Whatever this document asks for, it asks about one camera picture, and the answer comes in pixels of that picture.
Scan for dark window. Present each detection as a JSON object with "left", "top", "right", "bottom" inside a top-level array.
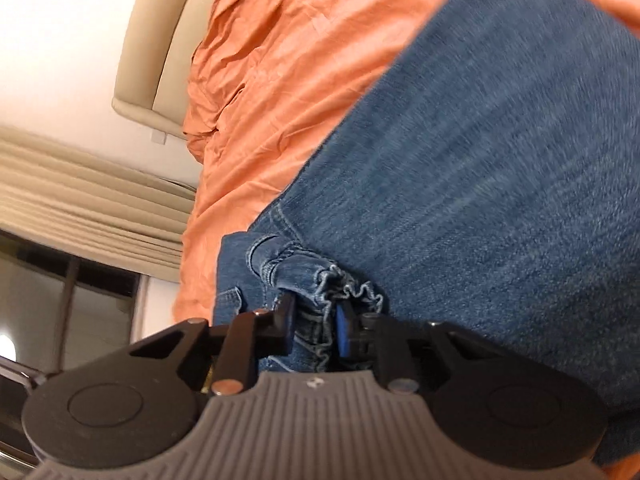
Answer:
[{"left": 0, "top": 229, "right": 147, "bottom": 363}]

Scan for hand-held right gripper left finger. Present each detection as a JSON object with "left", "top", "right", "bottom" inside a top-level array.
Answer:
[{"left": 127, "top": 291, "right": 297, "bottom": 396}]

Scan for orange duvet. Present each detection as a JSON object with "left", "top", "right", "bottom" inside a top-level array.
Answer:
[{"left": 172, "top": 0, "right": 640, "bottom": 480}]

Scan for beige pleated curtain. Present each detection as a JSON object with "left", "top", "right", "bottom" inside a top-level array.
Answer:
[{"left": 0, "top": 125, "right": 199, "bottom": 277}]

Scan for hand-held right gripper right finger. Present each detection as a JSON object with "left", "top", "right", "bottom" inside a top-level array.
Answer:
[{"left": 335, "top": 301, "right": 484, "bottom": 395}]

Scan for blue denim pants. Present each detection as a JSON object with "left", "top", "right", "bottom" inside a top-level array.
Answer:
[{"left": 212, "top": 0, "right": 640, "bottom": 467}]

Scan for beige padded headboard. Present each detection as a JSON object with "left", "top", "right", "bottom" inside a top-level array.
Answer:
[{"left": 111, "top": 0, "right": 227, "bottom": 142}]

